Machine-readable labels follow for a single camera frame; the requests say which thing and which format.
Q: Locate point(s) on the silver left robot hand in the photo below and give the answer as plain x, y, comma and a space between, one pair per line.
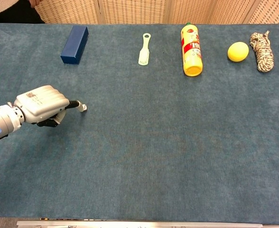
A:
42, 102

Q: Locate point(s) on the small white die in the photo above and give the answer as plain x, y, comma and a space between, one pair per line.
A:
84, 108

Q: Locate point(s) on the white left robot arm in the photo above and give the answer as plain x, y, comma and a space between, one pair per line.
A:
2, 123

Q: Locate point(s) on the blue rectangular box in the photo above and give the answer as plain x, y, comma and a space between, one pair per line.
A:
74, 45

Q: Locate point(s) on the person behind table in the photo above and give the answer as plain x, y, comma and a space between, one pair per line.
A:
2, 9

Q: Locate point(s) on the light green brush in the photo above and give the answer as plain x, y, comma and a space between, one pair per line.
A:
144, 51

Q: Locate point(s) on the teal table cloth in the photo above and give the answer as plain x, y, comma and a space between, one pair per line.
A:
153, 142

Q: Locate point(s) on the wicker folding screen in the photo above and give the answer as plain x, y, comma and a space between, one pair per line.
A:
153, 10

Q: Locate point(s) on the yellow plastic bottle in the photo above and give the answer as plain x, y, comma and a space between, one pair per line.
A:
191, 52

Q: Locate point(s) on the yellow ball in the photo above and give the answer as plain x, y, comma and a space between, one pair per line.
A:
238, 51

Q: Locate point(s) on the aluminium table edge rail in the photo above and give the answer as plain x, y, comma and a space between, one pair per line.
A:
139, 224

